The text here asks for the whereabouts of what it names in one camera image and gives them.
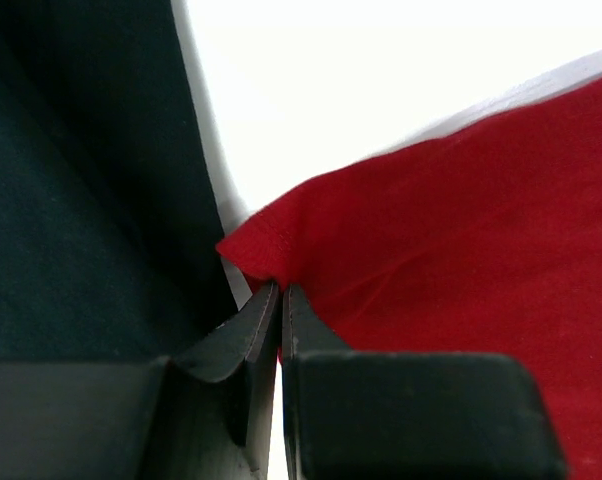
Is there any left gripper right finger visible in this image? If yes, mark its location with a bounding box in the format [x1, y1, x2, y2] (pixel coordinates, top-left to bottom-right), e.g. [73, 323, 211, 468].
[281, 286, 568, 479]

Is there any red t-shirt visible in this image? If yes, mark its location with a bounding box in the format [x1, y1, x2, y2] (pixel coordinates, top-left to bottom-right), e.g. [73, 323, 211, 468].
[217, 77, 602, 479]

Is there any black folded t-shirt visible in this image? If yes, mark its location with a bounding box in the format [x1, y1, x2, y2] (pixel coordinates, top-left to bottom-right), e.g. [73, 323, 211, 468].
[0, 1, 236, 360]

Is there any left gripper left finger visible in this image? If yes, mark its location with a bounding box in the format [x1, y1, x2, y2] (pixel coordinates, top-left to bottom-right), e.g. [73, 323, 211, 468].
[0, 284, 280, 479]

